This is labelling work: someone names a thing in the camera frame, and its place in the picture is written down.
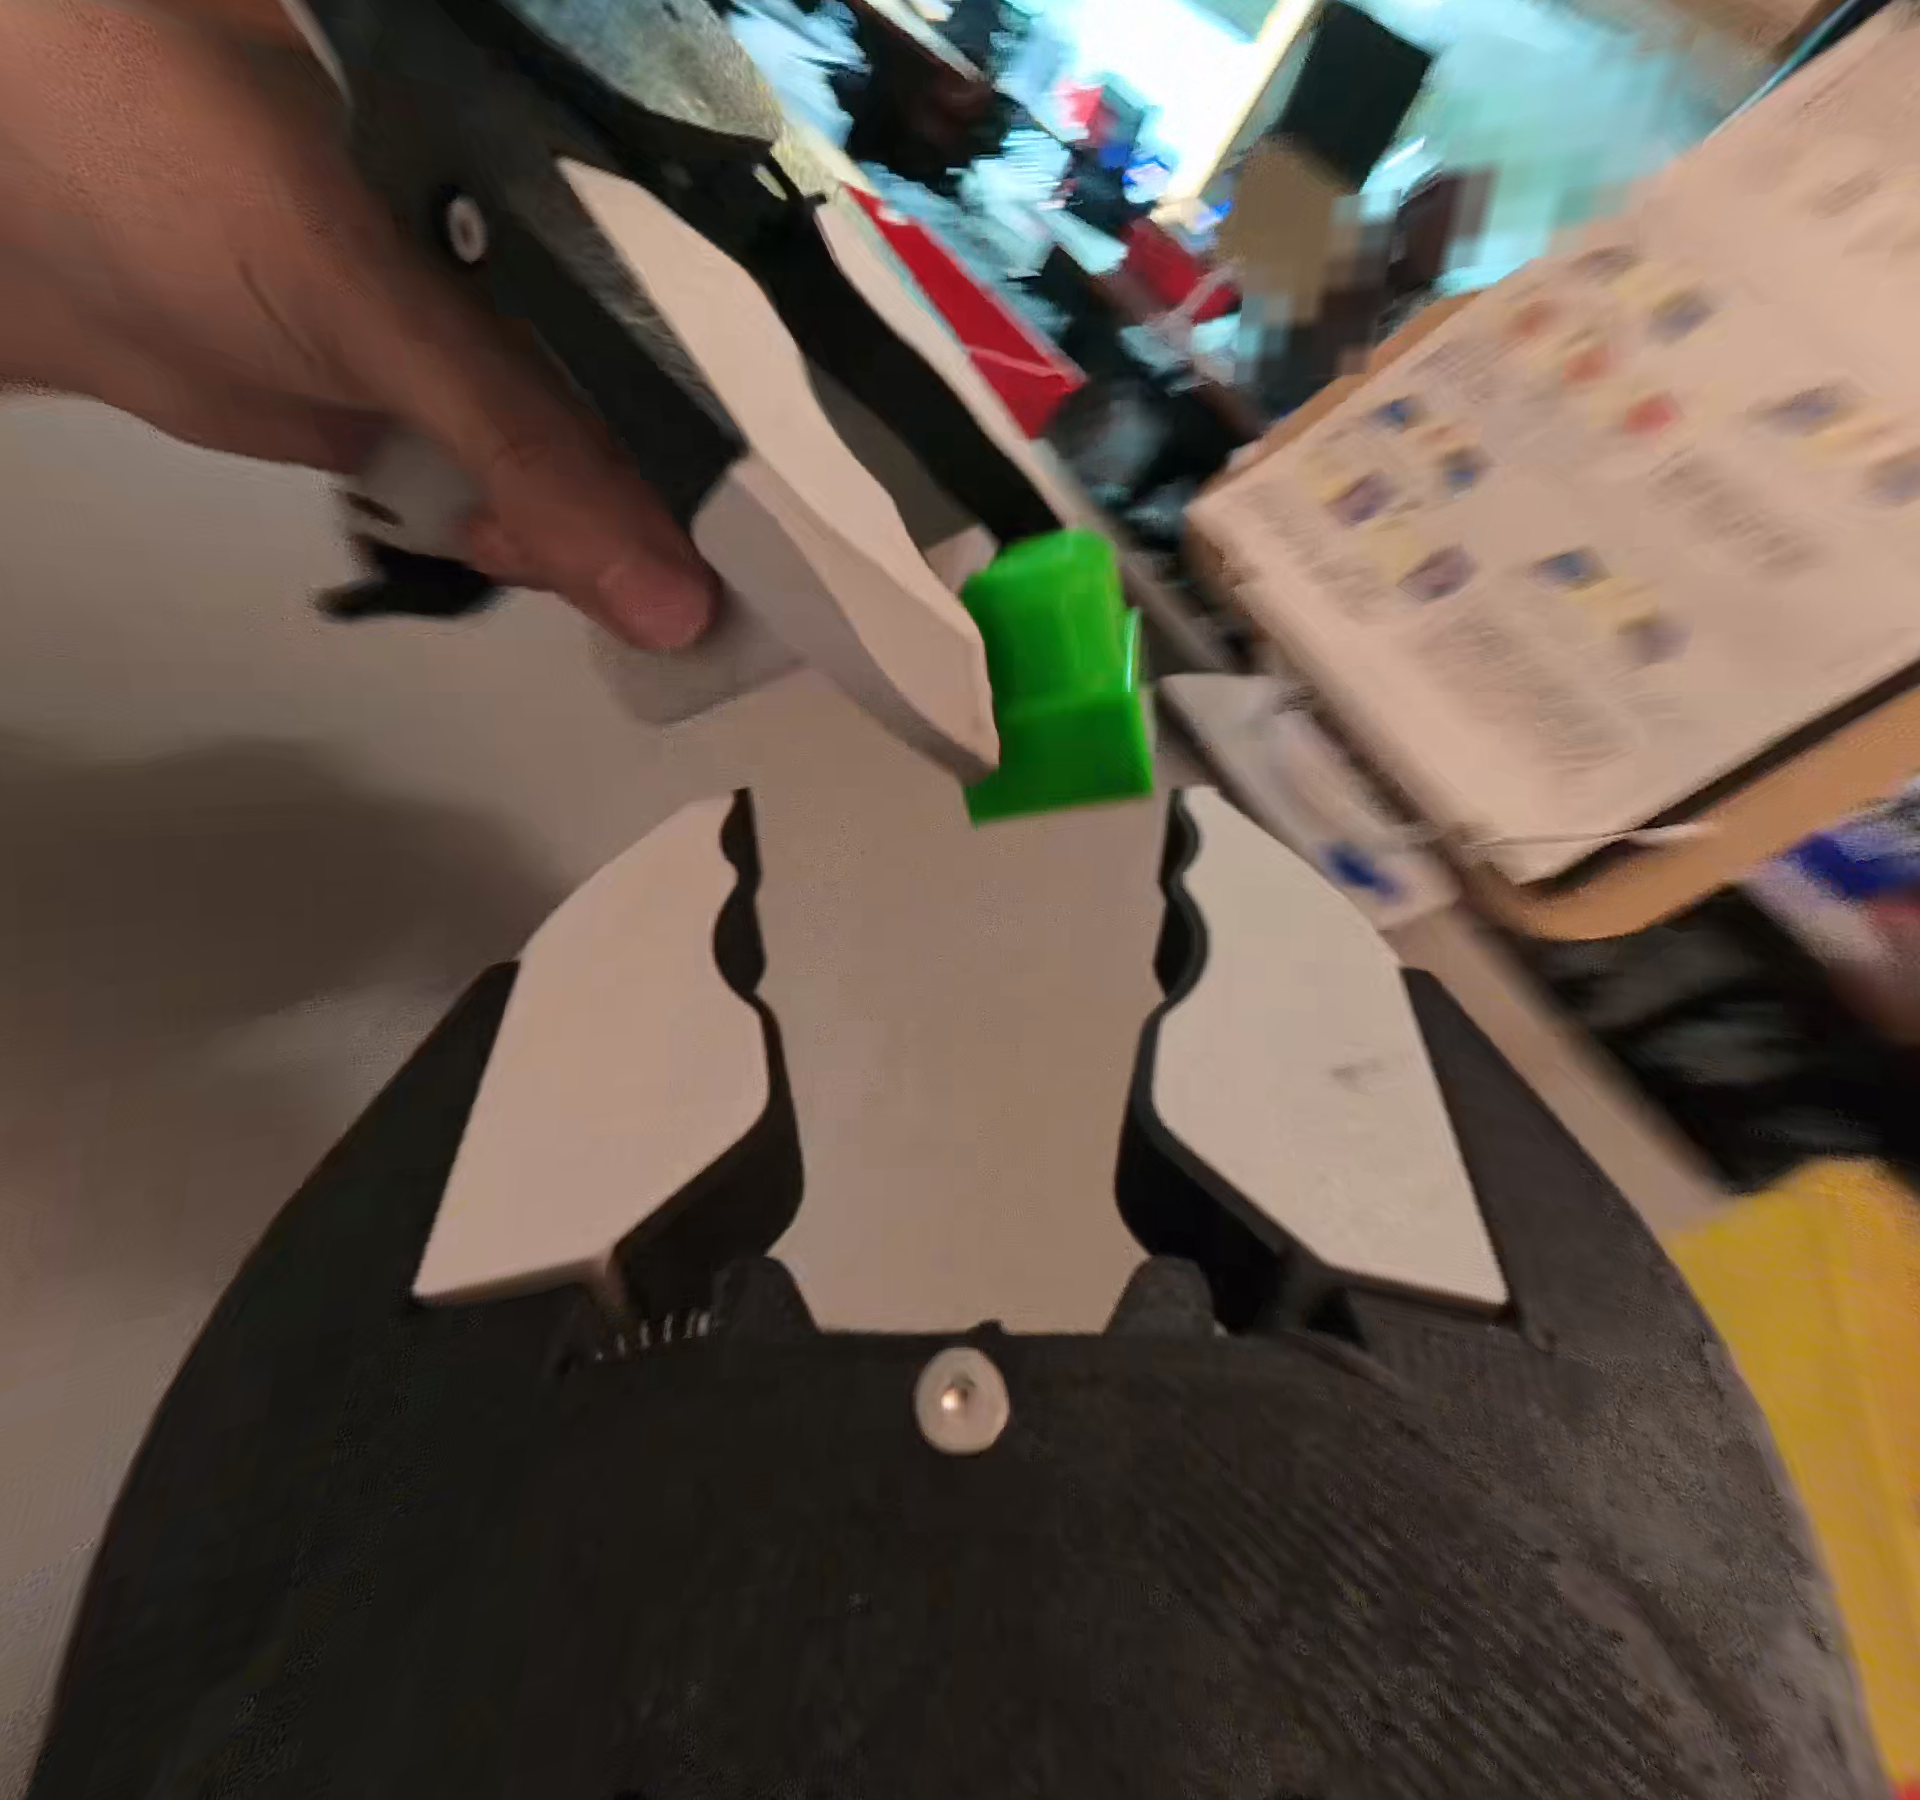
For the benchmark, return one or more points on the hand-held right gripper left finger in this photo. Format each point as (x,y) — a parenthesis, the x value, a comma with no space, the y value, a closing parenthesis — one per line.
(616,1096)

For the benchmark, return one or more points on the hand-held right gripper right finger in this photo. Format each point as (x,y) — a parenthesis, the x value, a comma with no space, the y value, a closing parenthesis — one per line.
(1320,1096)

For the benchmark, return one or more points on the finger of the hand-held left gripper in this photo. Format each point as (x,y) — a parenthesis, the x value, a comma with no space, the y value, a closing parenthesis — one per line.
(918,316)
(812,511)

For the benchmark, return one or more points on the red plastic bin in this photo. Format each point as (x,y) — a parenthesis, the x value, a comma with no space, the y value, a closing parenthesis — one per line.
(992,316)

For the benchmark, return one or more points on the green plastic object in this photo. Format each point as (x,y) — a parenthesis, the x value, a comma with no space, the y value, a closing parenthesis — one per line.
(1061,691)

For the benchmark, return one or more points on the person's left hand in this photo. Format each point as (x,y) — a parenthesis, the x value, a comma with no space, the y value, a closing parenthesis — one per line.
(271,270)

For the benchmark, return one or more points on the blue clip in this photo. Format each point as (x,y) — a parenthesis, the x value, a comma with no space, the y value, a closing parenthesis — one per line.
(1367,867)

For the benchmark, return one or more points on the white stand base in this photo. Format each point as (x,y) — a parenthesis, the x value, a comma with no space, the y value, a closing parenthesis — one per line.
(1291,765)

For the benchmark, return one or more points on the yellow plastic bin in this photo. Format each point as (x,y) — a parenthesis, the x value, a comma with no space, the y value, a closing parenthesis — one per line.
(1832,1440)

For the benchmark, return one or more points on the instruction sheet board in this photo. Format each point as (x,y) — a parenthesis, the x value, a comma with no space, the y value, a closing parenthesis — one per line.
(1622,480)

